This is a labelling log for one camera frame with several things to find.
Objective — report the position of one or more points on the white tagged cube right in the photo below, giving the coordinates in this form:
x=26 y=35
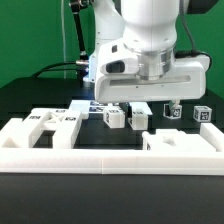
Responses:
x=202 y=113

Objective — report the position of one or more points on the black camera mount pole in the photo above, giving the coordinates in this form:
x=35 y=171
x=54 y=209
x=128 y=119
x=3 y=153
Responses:
x=76 y=6

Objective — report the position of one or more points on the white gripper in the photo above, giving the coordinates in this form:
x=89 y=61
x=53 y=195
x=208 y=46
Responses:
x=127 y=75

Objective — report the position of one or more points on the white chair back frame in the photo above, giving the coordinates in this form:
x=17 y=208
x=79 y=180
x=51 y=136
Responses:
x=64 y=123

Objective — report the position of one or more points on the white tagged cube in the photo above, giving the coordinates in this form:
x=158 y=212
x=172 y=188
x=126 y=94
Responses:
x=172 y=112
x=202 y=113

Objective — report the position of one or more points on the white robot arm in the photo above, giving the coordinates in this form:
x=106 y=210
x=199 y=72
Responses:
x=142 y=25

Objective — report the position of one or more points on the white chair seat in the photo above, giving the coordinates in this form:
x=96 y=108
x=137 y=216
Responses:
x=172 y=140

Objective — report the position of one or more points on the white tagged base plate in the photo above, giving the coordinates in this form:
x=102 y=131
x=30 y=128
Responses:
x=87 y=107

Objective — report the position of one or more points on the white U-shaped fence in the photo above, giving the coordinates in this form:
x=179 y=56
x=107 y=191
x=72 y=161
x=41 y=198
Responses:
x=14 y=158

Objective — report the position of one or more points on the white tagged cube left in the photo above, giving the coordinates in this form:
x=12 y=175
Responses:
x=172 y=112

